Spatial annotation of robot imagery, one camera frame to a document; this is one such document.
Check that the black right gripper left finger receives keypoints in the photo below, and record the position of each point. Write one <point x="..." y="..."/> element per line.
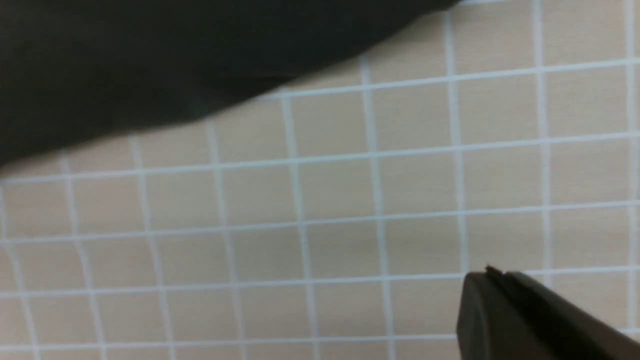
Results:
<point x="490" y="327"/>

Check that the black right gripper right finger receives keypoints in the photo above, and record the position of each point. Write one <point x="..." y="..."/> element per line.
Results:
<point x="565" y="330"/>

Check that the dark gray long-sleeve shirt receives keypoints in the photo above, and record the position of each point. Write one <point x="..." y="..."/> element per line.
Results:
<point x="73" y="71"/>

